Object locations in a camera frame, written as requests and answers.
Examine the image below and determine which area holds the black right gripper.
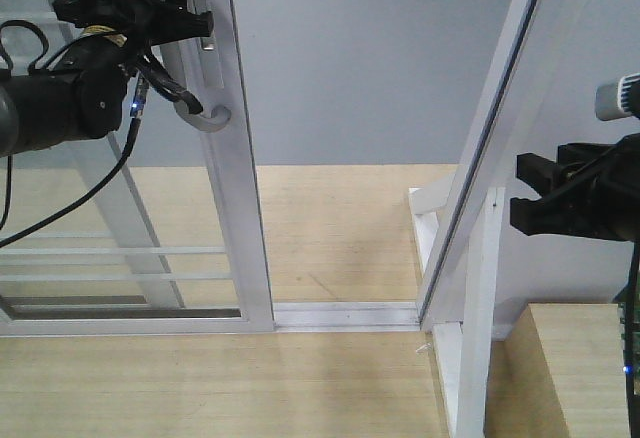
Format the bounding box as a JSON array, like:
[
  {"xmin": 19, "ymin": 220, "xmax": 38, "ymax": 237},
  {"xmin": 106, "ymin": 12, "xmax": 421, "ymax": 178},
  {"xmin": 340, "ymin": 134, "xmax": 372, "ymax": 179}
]
[{"xmin": 510, "ymin": 134, "xmax": 639, "ymax": 241}]

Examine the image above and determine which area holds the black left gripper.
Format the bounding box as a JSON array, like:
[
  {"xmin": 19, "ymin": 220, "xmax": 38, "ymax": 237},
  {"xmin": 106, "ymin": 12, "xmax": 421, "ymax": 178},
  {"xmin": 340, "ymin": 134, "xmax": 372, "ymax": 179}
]
[{"xmin": 53, "ymin": 0, "xmax": 214, "ymax": 113}]

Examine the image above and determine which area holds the grey metal door handle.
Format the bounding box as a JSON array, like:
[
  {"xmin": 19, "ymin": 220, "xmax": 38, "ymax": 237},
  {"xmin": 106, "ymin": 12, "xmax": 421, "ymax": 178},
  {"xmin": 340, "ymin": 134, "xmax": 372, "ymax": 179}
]
[{"xmin": 159, "ymin": 0, "xmax": 234, "ymax": 132}]

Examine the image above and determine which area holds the white sliding transparent door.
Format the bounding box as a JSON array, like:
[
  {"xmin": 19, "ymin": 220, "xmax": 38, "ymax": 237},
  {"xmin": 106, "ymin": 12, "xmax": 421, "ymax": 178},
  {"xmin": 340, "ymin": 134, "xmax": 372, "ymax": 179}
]
[{"xmin": 1, "ymin": 0, "xmax": 274, "ymax": 337}]

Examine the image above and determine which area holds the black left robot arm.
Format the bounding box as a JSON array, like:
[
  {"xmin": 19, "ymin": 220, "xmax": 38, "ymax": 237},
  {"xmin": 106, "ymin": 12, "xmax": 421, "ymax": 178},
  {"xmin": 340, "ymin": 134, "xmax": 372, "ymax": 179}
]
[{"xmin": 1, "ymin": 0, "xmax": 214, "ymax": 156}]

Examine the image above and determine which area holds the metal bottom door track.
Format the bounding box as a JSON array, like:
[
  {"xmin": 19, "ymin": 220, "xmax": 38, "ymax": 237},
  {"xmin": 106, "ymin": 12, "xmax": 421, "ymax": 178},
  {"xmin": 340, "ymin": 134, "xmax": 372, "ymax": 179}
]
[{"xmin": 273, "ymin": 301, "xmax": 420, "ymax": 333}]

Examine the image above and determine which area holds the light wooden block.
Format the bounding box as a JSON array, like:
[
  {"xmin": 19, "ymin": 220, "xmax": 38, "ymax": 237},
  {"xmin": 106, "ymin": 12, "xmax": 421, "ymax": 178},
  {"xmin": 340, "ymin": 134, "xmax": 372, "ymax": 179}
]
[{"xmin": 505, "ymin": 303, "xmax": 630, "ymax": 437}]

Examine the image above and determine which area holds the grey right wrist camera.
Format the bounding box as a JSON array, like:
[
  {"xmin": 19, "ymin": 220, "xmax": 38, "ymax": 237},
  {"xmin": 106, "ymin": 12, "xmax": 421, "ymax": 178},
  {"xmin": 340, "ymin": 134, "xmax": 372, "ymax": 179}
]
[{"xmin": 595, "ymin": 73, "xmax": 639, "ymax": 121}]

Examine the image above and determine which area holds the black cable with connector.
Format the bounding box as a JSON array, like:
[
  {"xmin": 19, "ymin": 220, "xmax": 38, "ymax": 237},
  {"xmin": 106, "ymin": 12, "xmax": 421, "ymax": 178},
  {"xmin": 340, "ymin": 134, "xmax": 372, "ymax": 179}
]
[{"xmin": 0, "ymin": 75, "xmax": 151, "ymax": 249}]

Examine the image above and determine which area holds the white rear support bracket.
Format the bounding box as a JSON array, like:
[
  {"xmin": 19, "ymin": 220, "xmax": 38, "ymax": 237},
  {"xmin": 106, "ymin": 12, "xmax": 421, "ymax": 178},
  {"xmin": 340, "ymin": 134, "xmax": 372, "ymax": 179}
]
[{"xmin": 408, "ymin": 173, "xmax": 454, "ymax": 277}]

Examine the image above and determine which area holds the white triangular support bracket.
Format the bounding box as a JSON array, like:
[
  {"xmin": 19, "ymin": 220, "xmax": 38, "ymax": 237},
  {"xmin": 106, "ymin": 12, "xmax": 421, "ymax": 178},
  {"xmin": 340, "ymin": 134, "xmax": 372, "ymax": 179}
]
[{"xmin": 432, "ymin": 187, "xmax": 505, "ymax": 437}]

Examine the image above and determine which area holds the white door frame post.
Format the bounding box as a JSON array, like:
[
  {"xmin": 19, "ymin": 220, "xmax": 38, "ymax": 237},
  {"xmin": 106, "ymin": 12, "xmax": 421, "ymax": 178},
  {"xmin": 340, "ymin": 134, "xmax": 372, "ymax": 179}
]
[{"xmin": 416, "ymin": 0, "xmax": 588, "ymax": 331}]

